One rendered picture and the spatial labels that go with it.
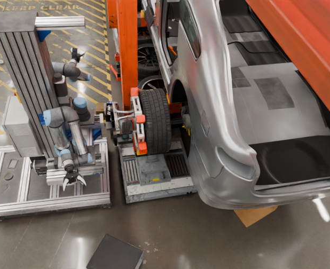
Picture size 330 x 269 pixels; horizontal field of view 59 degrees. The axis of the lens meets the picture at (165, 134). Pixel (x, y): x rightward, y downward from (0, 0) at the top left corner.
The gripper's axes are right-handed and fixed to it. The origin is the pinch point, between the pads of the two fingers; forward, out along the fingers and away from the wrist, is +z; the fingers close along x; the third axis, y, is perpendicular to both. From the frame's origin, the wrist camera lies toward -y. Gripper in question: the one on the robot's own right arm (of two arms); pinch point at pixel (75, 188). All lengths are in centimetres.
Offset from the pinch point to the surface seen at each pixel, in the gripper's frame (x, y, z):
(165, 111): -94, -4, -54
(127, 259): -36, 85, 34
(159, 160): -110, 87, -61
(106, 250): -21, 88, 19
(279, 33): 1, -176, 98
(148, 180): -89, 96, -44
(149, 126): -77, 6, -48
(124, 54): -71, -28, -112
